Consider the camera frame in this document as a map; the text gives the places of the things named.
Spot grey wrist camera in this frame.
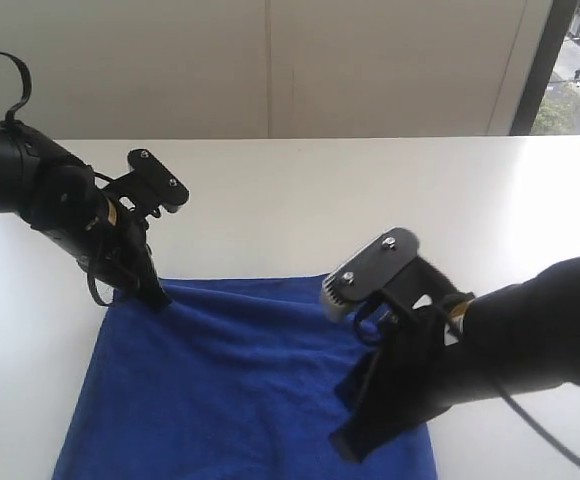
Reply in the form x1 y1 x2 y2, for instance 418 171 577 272
320 227 474 323
104 149 190 219

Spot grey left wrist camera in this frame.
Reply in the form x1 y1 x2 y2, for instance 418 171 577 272
104 149 190 219

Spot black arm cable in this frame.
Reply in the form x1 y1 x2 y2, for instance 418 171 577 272
352 292 580 480
0 50 151 307

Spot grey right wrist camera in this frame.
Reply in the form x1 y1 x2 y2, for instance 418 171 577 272
320 227 474 323

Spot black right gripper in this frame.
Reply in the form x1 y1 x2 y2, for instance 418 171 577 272
329 300 470 460

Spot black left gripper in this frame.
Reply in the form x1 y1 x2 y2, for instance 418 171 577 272
34 194 172 312

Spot dark window frame post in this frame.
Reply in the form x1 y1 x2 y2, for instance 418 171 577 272
509 0 576 136

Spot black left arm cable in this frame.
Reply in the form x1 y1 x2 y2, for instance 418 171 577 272
0 50 151 307

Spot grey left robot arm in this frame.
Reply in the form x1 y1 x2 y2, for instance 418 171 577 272
0 123 189 311

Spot blue microfibre towel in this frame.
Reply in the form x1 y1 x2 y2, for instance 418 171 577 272
53 276 437 479

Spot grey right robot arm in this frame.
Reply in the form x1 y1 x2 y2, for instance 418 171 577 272
329 258 580 463

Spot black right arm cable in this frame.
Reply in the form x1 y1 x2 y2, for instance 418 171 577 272
352 292 580 480

